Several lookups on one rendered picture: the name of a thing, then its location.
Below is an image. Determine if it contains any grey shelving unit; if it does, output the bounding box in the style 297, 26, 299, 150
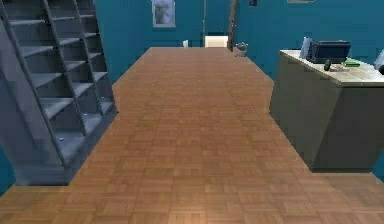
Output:
0, 0, 119, 186

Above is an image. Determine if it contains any pale blue upright object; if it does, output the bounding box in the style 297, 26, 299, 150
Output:
299, 36, 314, 59

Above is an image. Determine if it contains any grey watering can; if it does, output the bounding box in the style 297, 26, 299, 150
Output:
235, 41, 249, 58

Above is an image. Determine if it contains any grey-green cabinet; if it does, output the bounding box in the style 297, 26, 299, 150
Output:
269, 49, 384, 173

